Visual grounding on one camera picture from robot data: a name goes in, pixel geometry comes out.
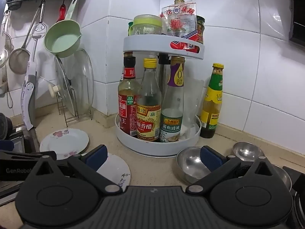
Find green bottle yellow cap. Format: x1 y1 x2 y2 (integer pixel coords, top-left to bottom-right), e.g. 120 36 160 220
199 63 225 139

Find steel sink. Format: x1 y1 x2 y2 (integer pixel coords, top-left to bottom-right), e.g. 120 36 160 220
0 124 40 153

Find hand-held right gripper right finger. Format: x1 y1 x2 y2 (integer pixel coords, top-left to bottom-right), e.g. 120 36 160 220
186 145 277 195

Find white round tray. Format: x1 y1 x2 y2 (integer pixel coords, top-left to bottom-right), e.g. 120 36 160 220
115 34 205 158

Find white handled kitchen tool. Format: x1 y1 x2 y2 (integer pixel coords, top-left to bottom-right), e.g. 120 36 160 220
21 35 39 131

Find white plate purple flowers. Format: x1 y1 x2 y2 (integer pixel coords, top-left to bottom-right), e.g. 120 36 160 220
95 153 131 189

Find clear seasoning packet red print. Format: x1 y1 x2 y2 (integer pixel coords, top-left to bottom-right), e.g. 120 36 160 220
162 0 199 39

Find glass pot lid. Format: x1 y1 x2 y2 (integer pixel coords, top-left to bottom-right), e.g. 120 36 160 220
49 48 94 118

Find large steel bowl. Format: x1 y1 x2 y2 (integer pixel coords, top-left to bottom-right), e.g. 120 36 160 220
176 146 216 184

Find hanging wire skimmer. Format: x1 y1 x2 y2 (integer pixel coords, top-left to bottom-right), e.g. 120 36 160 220
0 11 13 70

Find wire lid rack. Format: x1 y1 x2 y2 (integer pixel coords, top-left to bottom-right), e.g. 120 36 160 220
56 86 93 127

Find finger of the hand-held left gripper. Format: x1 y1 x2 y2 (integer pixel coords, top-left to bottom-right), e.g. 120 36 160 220
0 140 14 151
0 150 58 161

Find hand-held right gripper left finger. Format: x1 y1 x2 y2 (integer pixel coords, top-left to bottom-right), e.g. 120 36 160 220
30 145 122 195

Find metal slotted spoon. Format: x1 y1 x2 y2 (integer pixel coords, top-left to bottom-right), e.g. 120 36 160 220
31 2 46 39

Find green water scoop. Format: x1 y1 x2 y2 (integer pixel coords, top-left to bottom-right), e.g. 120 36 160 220
44 0 83 59

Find dark round object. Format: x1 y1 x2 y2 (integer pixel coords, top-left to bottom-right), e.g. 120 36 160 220
0 113 13 141

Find dark sauce jar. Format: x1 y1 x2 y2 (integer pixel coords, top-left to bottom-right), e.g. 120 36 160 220
196 16 205 44

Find medium steel bowl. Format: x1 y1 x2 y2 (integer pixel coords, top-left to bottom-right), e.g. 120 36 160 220
232 141 265 162

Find red handled utensil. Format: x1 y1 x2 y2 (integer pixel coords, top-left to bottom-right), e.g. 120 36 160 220
57 3 67 22

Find red label soy sauce bottle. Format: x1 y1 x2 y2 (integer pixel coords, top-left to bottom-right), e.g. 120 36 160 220
118 52 141 137

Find small steel bowl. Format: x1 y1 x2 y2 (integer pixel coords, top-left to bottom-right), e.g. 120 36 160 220
272 164 292 192

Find clear jar green lid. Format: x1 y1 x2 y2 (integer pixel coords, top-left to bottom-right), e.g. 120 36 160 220
130 15 163 37

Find red striped packet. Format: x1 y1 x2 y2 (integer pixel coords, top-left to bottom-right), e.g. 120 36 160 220
169 40 201 53

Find dark window frame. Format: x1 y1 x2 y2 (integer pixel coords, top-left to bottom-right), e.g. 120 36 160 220
289 0 305 47

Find purple neck soy sauce bottle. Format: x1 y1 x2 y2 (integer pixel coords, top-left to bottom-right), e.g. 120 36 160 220
159 56 185 144

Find white plate pink flowers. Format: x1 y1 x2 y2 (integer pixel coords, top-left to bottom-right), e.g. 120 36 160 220
39 128 90 161

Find metal mesh strainer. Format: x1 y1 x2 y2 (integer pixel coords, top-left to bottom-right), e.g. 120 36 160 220
8 0 46 76

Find yellow cap vinegar bottle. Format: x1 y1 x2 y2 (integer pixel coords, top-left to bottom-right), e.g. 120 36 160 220
136 58 162 143

